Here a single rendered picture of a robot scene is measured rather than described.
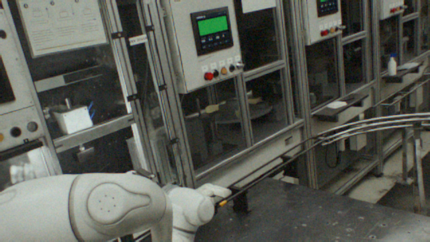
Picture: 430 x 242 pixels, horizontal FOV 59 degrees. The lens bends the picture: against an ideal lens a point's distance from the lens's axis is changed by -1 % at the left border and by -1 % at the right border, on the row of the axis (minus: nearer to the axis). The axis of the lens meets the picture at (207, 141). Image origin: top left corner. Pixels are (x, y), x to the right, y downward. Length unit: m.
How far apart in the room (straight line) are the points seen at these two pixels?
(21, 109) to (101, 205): 0.92
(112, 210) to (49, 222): 0.13
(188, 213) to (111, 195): 0.58
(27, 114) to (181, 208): 0.67
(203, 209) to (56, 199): 0.58
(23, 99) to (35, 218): 0.84
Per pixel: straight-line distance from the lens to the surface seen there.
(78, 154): 1.83
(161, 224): 0.96
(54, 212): 0.72
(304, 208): 2.04
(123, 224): 0.66
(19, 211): 0.75
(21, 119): 1.52
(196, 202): 1.19
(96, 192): 0.65
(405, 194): 3.56
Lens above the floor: 1.71
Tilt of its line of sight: 19 degrees down
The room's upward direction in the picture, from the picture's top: 11 degrees counter-clockwise
